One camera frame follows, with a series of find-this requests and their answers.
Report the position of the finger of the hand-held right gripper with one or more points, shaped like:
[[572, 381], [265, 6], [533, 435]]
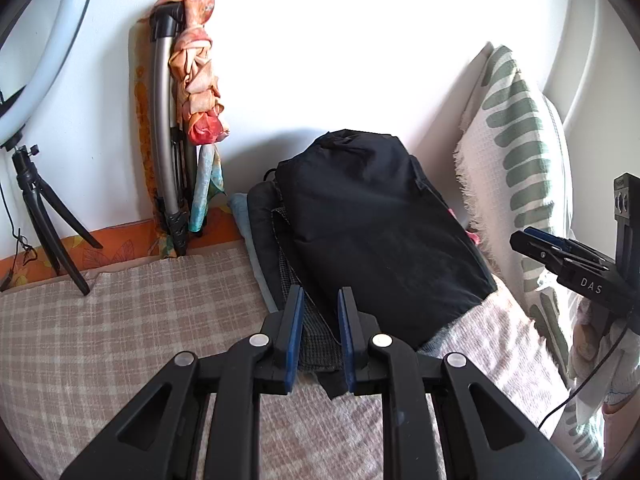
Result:
[[550, 239], [537, 252]]

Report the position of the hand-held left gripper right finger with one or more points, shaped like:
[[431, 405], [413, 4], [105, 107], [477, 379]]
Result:
[[346, 340]]

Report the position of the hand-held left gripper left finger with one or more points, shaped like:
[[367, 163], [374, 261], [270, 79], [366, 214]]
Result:
[[295, 330]]

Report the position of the black pants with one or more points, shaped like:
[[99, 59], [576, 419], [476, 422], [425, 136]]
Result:
[[380, 220]]

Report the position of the person's right hand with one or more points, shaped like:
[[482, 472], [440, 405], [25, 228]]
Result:
[[595, 350]]

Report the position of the dark checkered folded cloth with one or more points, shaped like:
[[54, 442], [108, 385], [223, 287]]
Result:
[[310, 330]]

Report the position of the red patterned cloth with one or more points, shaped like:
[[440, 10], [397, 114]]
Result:
[[472, 237]]

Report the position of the green leaf print pillow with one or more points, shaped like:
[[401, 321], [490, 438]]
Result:
[[520, 160]]

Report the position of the light blue folded cloth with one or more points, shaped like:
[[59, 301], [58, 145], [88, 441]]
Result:
[[245, 220]]

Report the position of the teal cloth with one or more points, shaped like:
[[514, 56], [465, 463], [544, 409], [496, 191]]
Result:
[[205, 190]]

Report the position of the beige plaid blanket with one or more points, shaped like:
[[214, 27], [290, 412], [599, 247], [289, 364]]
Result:
[[125, 320]]

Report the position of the folded grey metal stand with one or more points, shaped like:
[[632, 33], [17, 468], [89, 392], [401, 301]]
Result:
[[162, 125]]

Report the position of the orange floral scarf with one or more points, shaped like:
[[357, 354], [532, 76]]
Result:
[[197, 85]]

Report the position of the black tripod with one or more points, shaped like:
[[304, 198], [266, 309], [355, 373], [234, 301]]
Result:
[[30, 180]]

